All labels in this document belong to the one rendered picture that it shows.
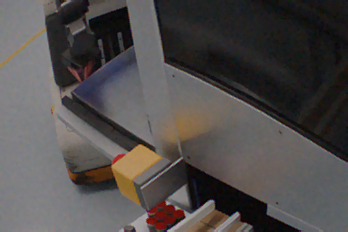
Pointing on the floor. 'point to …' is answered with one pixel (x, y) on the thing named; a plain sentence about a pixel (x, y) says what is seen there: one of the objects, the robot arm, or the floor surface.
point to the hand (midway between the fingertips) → (85, 82)
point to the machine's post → (159, 92)
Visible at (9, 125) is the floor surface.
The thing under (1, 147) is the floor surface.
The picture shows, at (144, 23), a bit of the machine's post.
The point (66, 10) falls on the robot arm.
